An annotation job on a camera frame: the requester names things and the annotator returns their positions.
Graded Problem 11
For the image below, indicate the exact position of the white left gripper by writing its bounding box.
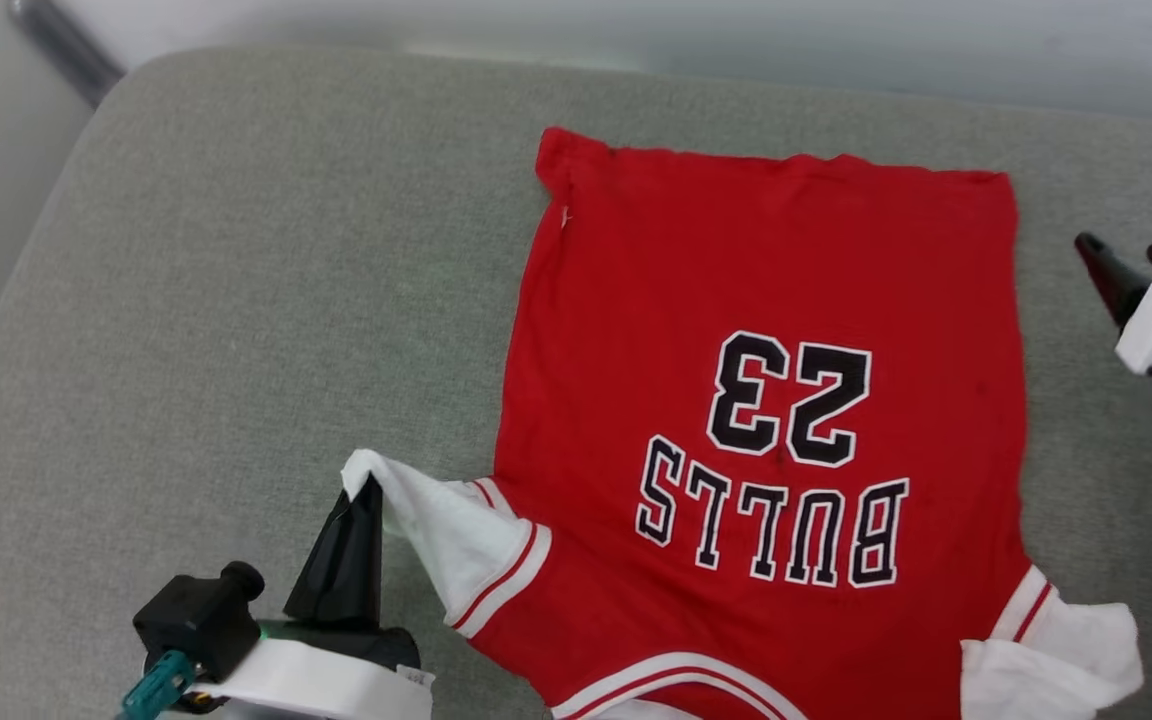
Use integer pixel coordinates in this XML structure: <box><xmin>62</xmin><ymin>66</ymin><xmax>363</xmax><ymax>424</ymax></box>
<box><xmin>151</xmin><ymin>474</ymin><xmax>435</xmax><ymax>720</ymax></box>

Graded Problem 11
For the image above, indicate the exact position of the red Bulls 23 jersey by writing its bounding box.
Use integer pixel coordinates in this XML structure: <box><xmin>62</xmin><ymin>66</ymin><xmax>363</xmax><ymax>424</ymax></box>
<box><xmin>341</xmin><ymin>126</ymin><xmax>1145</xmax><ymax>720</ymax></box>

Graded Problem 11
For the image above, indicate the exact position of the dark grey baseboard strip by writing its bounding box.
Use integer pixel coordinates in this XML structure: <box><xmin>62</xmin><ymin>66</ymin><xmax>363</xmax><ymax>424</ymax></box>
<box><xmin>6</xmin><ymin>0</ymin><xmax>127</xmax><ymax>109</ymax></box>

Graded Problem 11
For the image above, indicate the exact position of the teal cable connector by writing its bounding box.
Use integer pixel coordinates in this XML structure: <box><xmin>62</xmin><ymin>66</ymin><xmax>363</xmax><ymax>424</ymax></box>
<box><xmin>121</xmin><ymin>650</ymin><xmax>195</xmax><ymax>720</ymax></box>

